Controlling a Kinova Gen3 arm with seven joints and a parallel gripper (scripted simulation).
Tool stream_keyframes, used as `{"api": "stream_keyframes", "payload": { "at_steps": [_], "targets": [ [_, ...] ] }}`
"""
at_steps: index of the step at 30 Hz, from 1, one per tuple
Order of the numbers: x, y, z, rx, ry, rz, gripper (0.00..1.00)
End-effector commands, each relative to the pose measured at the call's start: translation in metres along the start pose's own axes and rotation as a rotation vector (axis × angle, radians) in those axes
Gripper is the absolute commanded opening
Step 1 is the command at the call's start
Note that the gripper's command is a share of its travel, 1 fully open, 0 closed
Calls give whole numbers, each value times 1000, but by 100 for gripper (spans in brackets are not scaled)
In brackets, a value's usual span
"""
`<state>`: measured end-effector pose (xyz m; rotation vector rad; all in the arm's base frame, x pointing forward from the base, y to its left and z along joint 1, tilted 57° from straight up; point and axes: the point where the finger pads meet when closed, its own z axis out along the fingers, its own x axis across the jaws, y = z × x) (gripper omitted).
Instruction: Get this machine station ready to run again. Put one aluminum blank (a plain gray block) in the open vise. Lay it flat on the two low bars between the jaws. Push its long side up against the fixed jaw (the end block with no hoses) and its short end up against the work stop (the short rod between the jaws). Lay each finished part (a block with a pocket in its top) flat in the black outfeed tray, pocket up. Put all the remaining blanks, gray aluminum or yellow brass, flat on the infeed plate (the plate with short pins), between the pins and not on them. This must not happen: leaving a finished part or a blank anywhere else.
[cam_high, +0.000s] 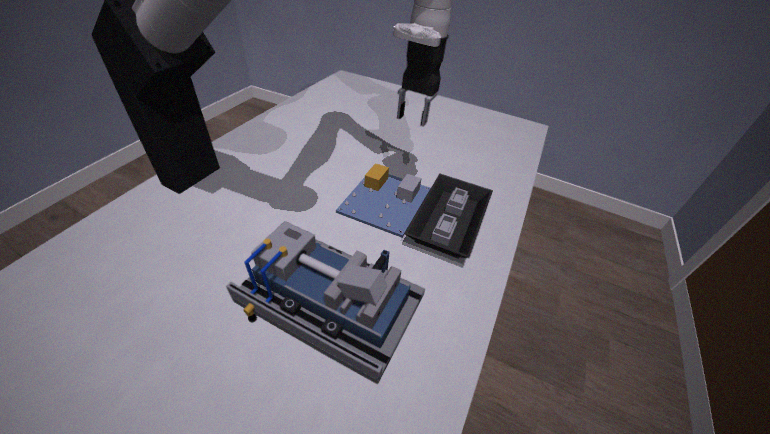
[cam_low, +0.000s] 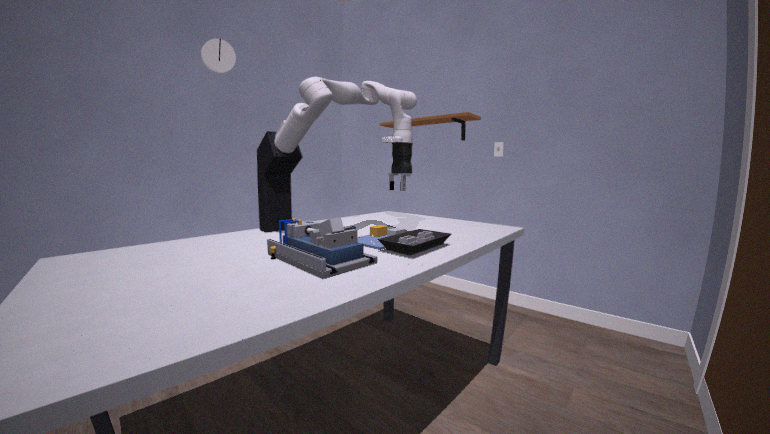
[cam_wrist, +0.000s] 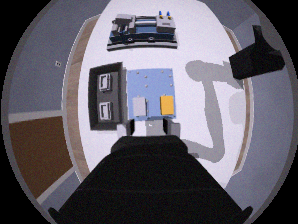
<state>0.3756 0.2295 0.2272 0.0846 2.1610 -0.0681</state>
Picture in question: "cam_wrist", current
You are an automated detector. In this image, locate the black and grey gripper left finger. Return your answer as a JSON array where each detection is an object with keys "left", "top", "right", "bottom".
[{"left": 117, "top": 119, "right": 135, "bottom": 139}]

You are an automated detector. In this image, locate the yellow brass block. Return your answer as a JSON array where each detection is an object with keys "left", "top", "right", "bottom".
[{"left": 160, "top": 96, "right": 174, "bottom": 115}]

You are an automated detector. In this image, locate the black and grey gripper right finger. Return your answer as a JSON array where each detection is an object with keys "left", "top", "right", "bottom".
[{"left": 163, "top": 118, "right": 181, "bottom": 138}]

